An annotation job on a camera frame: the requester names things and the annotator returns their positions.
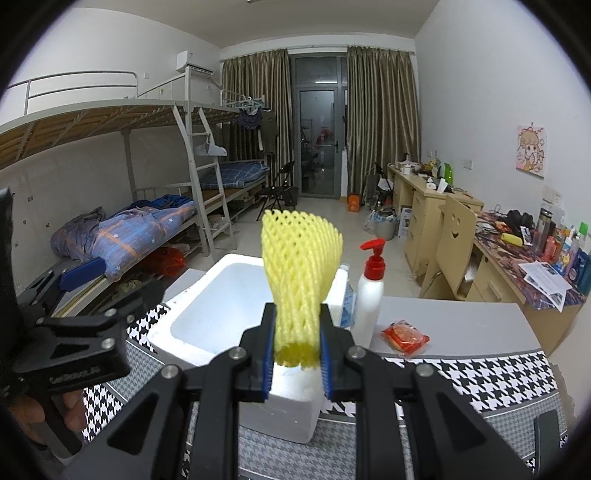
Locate yellow foam fruit net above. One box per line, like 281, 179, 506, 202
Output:
260, 210, 342, 369

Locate person left hand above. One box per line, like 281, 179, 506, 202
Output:
9, 390, 87, 445

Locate white pump bottle red top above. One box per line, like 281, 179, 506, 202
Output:
352, 238, 386, 348

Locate blue plaid quilt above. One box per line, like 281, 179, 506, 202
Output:
50, 201, 197, 282

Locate white styrofoam box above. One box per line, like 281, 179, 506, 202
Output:
148, 254, 325, 444

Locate red snack packet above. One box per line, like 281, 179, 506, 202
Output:
381, 320, 431, 356

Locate black folding chair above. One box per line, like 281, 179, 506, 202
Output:
256, 161, 298, 221

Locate wooden desk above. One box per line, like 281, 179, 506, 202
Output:
388, 165, 586, 354

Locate wooden smiley chair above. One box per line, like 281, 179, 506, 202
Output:
420, 197, 477, 300

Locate metal bunk bed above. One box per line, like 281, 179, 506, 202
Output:
1, 95, 269, 314

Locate houndstooth table cloth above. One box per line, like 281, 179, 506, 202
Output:
65, 324, 559, 479

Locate right brown curtain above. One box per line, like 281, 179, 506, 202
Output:
346, 46, 421, 194

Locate brown curtain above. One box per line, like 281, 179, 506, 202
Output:
346, 46, 421, 194
222, 49, 293, 175

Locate white papers on desk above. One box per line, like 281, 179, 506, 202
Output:
519, 261, 571, 303

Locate black smartphone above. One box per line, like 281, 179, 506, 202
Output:
534, 410, 560, 477

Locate glass balcony door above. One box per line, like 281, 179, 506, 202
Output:
290, 53, 348, 198

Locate white air conditioner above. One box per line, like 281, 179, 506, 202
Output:
176, 50, 214, 77

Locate left brown curtain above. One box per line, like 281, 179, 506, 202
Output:
222, 49, 293, 175

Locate anime wall poster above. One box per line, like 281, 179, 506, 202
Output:
515, 123, 547, 178

